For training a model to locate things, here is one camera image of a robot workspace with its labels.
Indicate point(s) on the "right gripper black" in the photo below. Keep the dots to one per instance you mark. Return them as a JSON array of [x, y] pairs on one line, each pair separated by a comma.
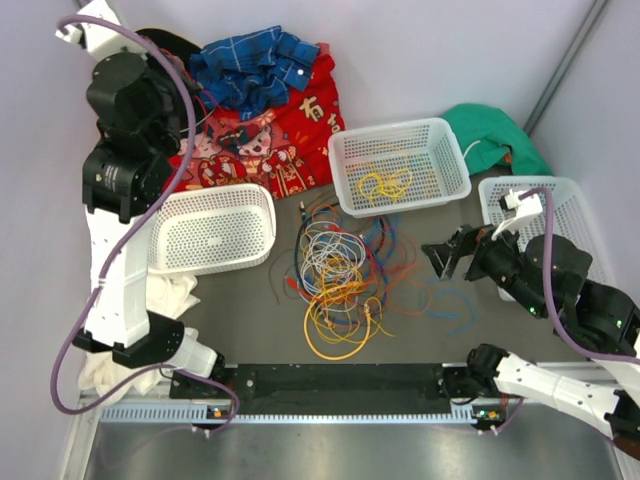
[[443, 255]]

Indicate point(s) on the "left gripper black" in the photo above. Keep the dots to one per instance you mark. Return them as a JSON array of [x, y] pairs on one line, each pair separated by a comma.
[[153, 62]]

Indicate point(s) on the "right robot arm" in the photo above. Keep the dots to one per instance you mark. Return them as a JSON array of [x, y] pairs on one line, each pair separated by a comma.
[[549, 278]]

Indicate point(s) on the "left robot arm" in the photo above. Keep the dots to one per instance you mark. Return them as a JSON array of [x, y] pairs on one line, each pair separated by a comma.
[[139, 110]]

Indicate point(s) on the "black hat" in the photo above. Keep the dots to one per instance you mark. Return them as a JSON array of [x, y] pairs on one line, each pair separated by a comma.
[[176, 45]]

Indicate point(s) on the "blue plaid shirt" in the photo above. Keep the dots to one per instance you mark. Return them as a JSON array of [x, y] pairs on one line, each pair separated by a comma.
[[251, 73]]

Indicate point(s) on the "white rectangular basket, middle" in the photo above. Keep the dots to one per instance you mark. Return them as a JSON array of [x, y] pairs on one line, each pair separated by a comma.
[[397, 167]]

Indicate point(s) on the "white rectangular basket," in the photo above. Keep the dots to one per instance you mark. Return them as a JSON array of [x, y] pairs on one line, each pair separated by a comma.
[[397, 167], [572, 216]]

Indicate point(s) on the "green cloth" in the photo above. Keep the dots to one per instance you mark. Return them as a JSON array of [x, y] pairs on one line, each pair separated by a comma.
[[488, 137]]

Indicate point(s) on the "white rectangular basket, right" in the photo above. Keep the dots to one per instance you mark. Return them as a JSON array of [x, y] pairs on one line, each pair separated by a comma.
[[572, 216]]

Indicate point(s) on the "red printed cloth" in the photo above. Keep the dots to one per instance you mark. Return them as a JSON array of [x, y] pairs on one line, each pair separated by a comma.
[[284, 149]]

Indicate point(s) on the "white oval perforated basket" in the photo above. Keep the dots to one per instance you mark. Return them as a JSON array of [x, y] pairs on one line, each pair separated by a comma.
[[213, 230]]

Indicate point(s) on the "white cloth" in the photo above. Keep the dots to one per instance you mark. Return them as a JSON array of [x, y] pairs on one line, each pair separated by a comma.
[[167, 296]]

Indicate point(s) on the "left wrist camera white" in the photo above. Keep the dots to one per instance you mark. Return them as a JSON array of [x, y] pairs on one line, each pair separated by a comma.
[[70, 36]]

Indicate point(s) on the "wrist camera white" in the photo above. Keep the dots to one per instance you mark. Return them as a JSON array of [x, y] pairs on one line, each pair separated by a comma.
[[521, 207], [70, 36]]

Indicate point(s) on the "grey corner post left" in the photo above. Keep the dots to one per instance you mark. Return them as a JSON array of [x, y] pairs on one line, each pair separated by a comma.
[[99, 42]]

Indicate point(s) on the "grey corner post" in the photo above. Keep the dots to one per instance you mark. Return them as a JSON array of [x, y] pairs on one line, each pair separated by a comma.
[[589, 24], [99, 42]]

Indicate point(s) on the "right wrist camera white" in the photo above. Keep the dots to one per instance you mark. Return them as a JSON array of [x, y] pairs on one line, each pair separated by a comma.
[[521, 207]]

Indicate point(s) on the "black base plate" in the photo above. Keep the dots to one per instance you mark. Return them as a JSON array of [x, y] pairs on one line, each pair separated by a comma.
[[338, 389]]

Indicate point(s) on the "grey corner post right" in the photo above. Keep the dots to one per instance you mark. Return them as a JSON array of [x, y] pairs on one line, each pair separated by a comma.
[[589, 24]]

